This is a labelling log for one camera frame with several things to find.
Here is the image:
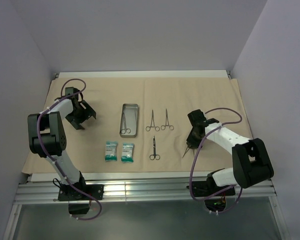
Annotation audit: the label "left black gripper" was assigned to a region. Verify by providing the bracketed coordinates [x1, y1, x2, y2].
[65, 100, 95, 130]

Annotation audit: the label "steel hemostat forceps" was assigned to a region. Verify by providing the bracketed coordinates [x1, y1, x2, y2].
[160, 108, 175, 131]
[145, 109, 160, 132]

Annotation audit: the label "teal sterile packet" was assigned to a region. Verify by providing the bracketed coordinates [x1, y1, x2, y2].
[121, 143, 135, 163]
[104, 141, 118, 162]

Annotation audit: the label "metal instrument tray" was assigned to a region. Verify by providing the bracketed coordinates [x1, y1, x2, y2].
[119, 103, 139, 138]

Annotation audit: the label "beige cloth wrap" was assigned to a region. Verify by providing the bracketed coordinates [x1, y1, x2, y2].
[21, 76, 266, 174]

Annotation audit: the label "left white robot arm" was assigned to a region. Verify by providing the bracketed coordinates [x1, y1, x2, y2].
[27, 87, 97, 200]

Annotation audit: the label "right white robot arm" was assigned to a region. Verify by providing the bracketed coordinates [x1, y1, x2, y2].
[186, 109, 274, 199]

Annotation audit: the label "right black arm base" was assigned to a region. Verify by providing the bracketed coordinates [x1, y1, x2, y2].
[191, 180, 236, 198]

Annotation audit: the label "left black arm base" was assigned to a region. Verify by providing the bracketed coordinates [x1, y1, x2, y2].
[57, 184, 104, 217]

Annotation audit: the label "aluminium mounting rail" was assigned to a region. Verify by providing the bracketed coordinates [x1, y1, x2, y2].
[13, 176, 277, 205]

